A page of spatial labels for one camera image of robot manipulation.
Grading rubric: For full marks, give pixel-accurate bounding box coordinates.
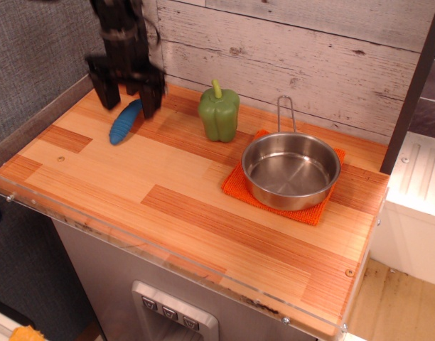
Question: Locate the silver toy fridge cabinet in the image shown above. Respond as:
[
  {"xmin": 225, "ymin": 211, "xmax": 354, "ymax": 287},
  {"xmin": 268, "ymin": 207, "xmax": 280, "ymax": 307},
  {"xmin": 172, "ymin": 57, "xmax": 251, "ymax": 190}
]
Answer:
[{"xmin": 53, "ymin": 220, "xmax": 313, "ymax": 340}]

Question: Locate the blue-handled metal spoon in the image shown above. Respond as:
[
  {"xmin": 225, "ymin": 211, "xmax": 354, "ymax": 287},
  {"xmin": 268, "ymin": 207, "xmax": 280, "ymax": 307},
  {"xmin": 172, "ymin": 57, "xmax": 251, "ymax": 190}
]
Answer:
[{"xmin": 109, "ymin": 99, "xmax": 143, "ymax": 146}]

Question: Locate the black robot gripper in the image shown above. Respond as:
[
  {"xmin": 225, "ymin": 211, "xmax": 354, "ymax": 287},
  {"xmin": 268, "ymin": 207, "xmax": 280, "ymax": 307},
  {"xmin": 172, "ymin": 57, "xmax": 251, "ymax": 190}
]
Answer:
[{"xmin": 86, "ymin": 1, "xmax": 165, "ymax": 119}]

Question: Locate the stainless steel pot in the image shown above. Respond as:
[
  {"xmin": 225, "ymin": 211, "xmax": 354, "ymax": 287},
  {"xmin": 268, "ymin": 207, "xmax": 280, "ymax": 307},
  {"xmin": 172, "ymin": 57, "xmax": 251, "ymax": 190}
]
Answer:
[{"xmin": 241, "ymin": 95, "xmax": 341, "ymax": 211}]

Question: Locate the clear acrylic table guard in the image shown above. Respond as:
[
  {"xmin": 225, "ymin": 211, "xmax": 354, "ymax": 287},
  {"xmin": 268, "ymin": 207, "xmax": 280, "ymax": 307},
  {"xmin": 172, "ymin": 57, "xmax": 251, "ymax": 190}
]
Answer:
[{"xmin": 0, "ymin": 165, "xmax": 388, "ymax": 340}]

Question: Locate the orange knitted cloth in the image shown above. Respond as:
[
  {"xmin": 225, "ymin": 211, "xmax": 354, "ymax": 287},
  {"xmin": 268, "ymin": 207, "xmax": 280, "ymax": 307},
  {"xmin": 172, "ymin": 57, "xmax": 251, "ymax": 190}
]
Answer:
[{"xmin": 221, "ymin": 129, "xmax": 345, "ymax": 226}]

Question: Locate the yellow brown object corner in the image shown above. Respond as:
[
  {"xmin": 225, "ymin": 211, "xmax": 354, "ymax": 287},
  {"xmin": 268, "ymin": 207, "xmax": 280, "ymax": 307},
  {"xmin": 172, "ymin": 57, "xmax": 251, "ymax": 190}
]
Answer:
[{"xmin": 9, "ymin": 325, "xmax": 45, "ymax": 341}]

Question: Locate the green toy bell pepper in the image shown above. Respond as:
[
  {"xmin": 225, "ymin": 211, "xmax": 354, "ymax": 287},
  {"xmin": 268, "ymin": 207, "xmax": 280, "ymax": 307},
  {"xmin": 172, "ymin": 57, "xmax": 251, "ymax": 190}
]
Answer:
[{"xmin": 198, "ymin": 80, "xmax": 240, "ymax": 143}]

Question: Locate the dark vertical post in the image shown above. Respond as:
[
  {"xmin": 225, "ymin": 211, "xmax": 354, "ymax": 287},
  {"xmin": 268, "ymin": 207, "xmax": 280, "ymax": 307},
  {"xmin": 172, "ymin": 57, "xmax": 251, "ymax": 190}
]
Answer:
[{"xmin": 380, "ymin": 14, "xmax": 435, "ymax": 175}]

